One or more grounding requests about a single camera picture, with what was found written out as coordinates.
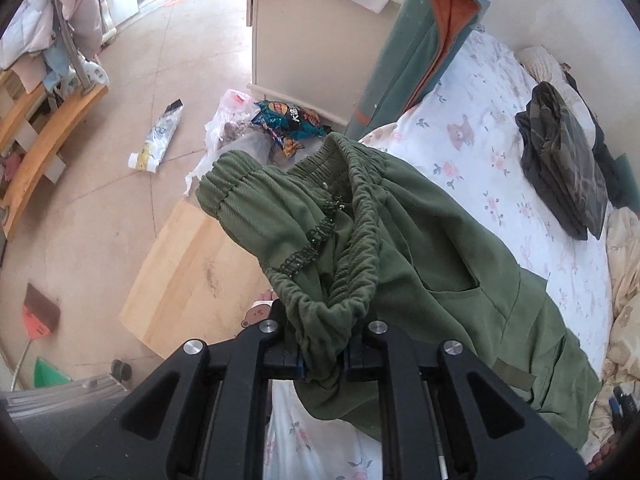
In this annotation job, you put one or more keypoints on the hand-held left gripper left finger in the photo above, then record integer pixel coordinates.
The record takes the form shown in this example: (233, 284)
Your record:
(282, 360)

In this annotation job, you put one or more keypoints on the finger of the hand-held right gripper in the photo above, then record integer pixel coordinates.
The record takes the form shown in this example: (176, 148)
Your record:
(621, 402)

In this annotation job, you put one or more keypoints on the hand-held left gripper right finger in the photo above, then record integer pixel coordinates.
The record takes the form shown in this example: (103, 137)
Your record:
(359, 360)

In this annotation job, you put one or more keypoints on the green pants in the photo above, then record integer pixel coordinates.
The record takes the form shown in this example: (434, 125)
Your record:
(430, 240)

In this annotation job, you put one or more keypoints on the camouflage pants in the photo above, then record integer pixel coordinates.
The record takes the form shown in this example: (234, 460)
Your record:
(565, 140)

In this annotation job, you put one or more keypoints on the person's right hand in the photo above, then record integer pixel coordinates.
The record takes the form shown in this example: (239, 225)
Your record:
(602, 452)

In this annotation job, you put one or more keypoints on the bear face slipper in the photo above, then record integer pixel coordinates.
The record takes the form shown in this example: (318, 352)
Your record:
(254, 316)

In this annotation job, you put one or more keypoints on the light wooden board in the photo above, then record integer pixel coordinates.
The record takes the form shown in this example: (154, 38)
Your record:
(190, 275)

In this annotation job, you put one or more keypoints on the cream bear print duvet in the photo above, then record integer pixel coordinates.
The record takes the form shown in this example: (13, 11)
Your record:
(625, 270)

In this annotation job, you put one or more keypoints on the grey suitcase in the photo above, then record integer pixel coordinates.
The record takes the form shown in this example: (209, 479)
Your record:
(65, 420)

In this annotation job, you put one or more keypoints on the teal cushion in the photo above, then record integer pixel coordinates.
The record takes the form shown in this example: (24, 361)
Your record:
(629, 175)

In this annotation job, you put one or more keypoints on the green dustpan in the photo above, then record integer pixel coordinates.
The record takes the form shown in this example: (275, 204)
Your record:
(50, 372)

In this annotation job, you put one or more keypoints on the clear plastic bag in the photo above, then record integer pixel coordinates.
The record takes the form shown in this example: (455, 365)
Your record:
(225, 130)

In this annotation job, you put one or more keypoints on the blue snack bag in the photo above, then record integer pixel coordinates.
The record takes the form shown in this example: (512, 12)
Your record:
(285, 122)

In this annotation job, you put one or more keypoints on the black clothing heap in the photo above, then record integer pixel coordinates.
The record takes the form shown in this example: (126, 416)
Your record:
(607, 157)

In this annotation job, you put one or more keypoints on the red dustpan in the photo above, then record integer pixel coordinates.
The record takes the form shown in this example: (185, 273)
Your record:
(37, 312)

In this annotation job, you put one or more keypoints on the white and yellow tube package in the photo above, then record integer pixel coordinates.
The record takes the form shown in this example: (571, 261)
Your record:
(157, 137)

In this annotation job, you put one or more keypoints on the bed with floral sheet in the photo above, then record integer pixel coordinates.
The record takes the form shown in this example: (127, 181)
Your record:
(475, 110)

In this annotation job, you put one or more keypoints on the cream wooden cabinet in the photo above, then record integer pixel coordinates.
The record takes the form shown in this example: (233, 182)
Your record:
(310, 45)

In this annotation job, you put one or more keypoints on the teal and orange bed board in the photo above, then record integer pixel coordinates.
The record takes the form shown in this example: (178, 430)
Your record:
(415, 40)

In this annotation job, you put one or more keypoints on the wooden shelf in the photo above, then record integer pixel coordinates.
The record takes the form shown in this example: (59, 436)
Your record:
(47, 130)

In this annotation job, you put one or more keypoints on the cream patterned pillow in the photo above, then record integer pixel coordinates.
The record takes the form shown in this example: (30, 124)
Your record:
(539, 60)

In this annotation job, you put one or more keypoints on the pink padded jacket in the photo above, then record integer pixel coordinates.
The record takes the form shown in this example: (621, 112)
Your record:
(70, 5)

